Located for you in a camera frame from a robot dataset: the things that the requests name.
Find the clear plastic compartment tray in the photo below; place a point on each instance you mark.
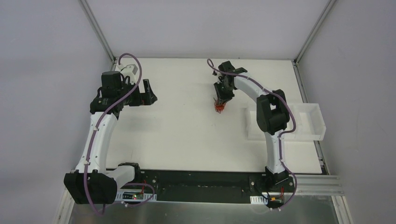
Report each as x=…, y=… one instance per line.
x=309, y=121

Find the right white slotted cable duct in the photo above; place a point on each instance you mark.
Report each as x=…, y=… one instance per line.
x=259, y=200

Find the aluminium frame rail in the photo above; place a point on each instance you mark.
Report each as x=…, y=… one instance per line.
x=319, y=185

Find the white slotted cable duct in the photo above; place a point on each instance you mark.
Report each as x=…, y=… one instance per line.
x=134, y=196
x=259, y=200

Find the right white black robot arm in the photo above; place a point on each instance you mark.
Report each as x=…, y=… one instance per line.
x=272, y=115

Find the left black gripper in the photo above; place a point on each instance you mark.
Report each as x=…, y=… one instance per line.
x=144, y=92

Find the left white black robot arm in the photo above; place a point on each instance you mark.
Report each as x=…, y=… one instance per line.
x=90, y=182

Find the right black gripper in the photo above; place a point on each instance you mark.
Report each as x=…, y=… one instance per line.
x=222, y=91

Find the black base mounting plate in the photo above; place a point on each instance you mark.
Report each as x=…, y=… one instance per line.
x=208, y=186

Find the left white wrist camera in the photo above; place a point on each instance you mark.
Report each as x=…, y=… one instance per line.
x=128, y=73

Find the left white slotted cable duct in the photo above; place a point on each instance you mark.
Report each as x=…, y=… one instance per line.
x=134, y=196

